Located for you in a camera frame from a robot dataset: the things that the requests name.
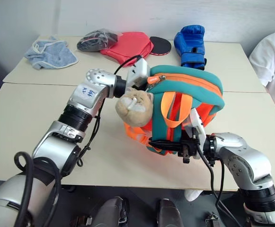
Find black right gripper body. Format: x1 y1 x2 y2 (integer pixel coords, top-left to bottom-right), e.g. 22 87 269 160
177 138 201 164

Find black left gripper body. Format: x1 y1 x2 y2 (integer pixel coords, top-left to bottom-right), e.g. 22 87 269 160
133 81 150 92

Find orange and teal backpack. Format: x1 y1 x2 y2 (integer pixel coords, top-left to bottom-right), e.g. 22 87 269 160
123 65 225 157

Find tan plush cat toy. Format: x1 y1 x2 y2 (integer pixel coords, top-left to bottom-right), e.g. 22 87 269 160
115 87 154 128

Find red fabric bag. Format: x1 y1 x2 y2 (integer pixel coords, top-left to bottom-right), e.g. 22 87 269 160
100 32 155 66

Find black table tennis paddle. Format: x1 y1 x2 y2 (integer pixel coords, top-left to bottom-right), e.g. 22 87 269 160
149 35 172 56

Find white shoe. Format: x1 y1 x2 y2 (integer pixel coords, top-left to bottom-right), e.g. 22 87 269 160
184 189 204 202

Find blue boxing glove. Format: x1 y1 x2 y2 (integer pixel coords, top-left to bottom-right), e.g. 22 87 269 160
174 25 208 71

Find clear bag with dark item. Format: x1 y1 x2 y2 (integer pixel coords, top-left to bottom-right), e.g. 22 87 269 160
77 28 121 52

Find dark rounded shape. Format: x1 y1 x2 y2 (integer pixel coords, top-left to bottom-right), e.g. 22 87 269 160
98 196 130 227
157 198 184 227

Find light blue towel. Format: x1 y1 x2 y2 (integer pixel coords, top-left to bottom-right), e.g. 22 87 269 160
24 35 79 70

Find person in white shirt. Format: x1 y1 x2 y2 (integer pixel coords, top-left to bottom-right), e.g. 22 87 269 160
248 26 275 130

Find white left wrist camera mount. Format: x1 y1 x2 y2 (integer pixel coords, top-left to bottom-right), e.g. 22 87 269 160
126 58 151 89

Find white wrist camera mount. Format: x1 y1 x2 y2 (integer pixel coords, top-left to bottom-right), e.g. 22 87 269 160
126 58 151 89
183 110 208 159

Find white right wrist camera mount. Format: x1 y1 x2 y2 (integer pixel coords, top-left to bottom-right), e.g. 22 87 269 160
183 110 208 159

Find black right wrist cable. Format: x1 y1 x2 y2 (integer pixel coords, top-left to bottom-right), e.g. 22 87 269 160
191 127 241 227

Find thin black left wrist cable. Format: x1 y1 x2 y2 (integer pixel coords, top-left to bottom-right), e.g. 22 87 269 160
77 54 144 167

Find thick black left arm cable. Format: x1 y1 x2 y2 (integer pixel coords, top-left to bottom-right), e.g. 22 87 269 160
13 151 62 227

